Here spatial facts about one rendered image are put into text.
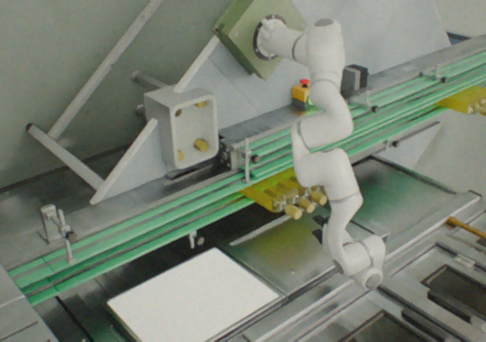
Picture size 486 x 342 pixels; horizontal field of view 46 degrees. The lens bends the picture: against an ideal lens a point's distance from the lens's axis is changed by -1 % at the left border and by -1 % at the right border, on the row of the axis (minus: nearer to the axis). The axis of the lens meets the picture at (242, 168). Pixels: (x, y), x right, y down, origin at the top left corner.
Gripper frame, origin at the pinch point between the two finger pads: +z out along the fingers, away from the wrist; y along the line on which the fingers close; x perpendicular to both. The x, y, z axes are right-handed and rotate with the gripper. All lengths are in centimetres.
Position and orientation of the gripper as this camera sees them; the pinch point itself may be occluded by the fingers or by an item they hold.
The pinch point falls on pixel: (319, 226)
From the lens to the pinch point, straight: 180.6
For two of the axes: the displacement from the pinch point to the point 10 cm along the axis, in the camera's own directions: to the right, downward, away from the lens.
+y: -0.4, -8.7, -5.0
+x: -9.1, 2.4, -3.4
